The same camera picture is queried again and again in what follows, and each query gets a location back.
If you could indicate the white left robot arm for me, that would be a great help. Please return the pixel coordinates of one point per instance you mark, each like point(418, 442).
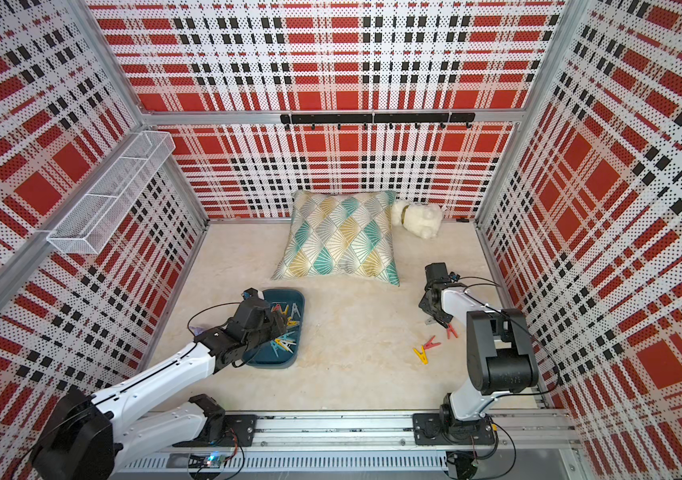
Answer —
point(92, 436)

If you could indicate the dark teal storage box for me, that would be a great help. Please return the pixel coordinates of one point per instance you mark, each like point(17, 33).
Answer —
point(288, 306)

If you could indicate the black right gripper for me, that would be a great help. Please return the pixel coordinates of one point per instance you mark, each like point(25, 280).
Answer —
point(425, 303)

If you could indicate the purple small toy figure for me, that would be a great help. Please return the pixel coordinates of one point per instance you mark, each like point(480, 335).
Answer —
point(195, 330)

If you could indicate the white wire mesh shelf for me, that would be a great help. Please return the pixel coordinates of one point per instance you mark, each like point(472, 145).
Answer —
point(92, 221)

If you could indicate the patterned teal gold pillow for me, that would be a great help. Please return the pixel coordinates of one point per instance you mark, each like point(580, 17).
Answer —
point(340, 234)

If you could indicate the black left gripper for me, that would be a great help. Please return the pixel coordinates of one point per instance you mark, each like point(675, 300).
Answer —
point(277, 325)

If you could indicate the white plush teddy bear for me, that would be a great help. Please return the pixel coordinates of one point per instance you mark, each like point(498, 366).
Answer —
point(421, 220)

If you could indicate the black wall hook rail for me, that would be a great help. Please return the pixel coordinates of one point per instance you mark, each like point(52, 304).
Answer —
point(313, 120)

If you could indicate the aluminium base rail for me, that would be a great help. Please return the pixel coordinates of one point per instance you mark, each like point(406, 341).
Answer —
point(504, 444)

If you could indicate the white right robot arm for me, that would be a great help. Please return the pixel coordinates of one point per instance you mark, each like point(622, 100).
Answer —
point(500, 356)

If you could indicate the green circuit board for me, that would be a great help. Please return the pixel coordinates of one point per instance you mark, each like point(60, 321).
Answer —
point(212, 460)

